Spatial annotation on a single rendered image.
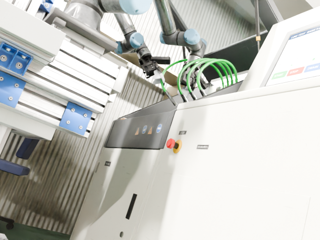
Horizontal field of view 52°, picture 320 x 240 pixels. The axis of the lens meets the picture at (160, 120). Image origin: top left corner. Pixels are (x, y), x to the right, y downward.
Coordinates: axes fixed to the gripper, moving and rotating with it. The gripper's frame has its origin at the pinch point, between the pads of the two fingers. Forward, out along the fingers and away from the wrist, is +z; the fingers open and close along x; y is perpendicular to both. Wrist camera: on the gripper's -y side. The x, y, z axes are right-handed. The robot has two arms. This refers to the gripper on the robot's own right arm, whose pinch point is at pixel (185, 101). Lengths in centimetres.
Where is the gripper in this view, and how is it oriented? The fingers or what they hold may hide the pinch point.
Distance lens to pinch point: 174.2
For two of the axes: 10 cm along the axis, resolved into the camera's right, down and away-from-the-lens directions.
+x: 4.8, -0.6, -8.8
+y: -8.2, -3.8, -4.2
